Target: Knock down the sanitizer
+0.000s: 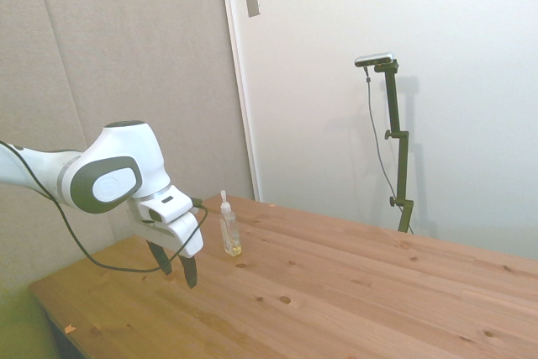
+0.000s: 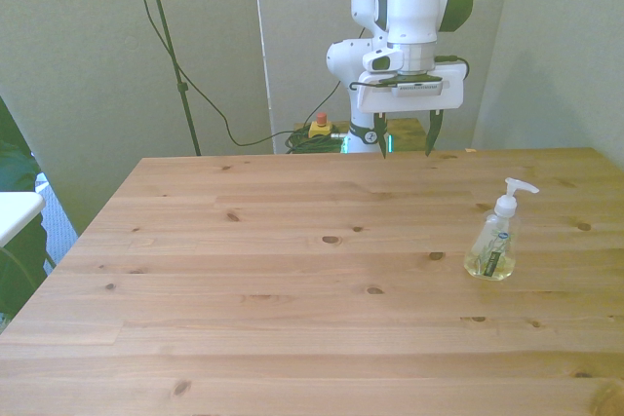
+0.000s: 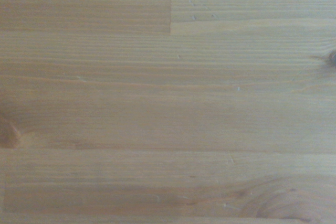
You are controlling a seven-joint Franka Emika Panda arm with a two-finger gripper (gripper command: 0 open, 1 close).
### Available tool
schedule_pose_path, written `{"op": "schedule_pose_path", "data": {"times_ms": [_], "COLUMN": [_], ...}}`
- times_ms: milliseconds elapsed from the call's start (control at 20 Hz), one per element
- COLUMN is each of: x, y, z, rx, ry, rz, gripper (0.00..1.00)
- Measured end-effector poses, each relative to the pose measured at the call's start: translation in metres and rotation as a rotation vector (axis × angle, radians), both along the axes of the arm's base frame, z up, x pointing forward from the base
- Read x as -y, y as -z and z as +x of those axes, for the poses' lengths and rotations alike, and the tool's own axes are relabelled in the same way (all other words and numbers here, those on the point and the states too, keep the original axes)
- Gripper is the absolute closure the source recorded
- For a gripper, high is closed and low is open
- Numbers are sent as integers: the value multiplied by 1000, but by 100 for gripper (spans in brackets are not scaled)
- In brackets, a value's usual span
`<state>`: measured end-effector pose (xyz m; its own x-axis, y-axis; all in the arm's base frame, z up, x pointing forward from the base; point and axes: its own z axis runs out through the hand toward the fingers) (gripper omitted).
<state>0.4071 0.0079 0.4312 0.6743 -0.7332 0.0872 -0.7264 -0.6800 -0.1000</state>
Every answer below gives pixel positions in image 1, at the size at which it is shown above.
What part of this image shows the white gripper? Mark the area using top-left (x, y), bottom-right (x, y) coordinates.
top-left (126, 199), bottom-right (205, 289)

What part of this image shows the clear sanitizer pump bottle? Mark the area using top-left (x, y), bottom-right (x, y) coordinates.
top-left (219, 189), bottom-right (243, 257)

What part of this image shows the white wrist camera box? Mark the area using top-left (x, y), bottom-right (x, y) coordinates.
top-left (138, 187), bottom-right (194, 224)

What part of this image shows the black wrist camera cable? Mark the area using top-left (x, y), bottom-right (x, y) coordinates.
top-left (0, 140), bottom-right (208, 273)

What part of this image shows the black camera stand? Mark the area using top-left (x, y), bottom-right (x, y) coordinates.
top-left (372, 60), bottom-right (415, 234)

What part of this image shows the silver exterior camera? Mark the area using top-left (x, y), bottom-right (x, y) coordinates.
top-left (354, 52), bottom-right (396, 68)

